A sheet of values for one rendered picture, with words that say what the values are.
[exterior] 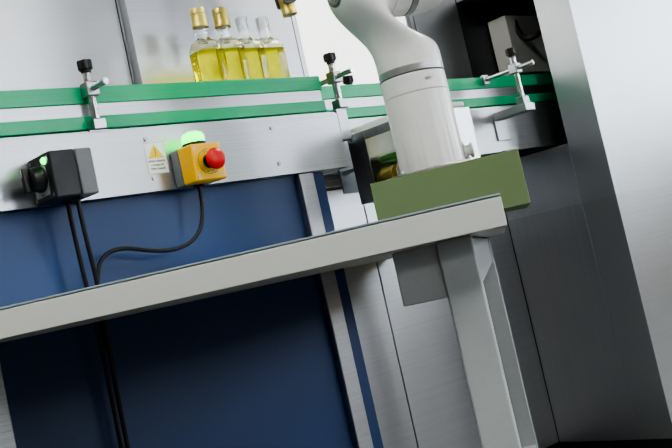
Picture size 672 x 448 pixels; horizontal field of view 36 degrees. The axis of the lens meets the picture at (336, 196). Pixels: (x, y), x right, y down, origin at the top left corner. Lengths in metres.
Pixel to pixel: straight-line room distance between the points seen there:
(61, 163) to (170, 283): 0.66
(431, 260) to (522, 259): 1.93
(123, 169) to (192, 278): 0.80
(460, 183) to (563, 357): 1.37
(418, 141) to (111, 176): 0.55
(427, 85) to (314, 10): 0.89
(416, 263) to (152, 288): 0.29
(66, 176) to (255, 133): 0.48
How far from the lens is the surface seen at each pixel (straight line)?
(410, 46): 1.88
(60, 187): 1.78
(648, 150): 3.05
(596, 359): 3.00
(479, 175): 1.76
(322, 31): 2.71
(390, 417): 2.66
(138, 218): 1.95
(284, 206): 2.15
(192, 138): 1.96
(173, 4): 2.45
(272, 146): 2.14
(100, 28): 2.37
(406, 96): 1.87
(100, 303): 1.19
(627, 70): 3.06
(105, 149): 1.93
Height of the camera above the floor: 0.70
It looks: 4 degrees up
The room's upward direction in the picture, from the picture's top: 13 degrees counter-clockwise
